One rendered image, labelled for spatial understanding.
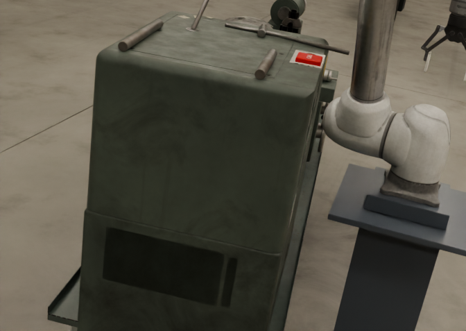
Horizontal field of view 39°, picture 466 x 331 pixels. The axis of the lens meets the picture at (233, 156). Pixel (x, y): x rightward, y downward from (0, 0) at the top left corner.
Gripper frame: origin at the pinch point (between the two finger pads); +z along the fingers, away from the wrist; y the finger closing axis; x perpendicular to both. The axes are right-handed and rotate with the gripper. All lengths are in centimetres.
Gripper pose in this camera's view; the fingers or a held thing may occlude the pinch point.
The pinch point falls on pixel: (445, 73)
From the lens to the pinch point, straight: 243.0
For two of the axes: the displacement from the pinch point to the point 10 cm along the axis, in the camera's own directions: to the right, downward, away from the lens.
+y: 9.0, 2.8, -3.3
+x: 4.1, -3.0, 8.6
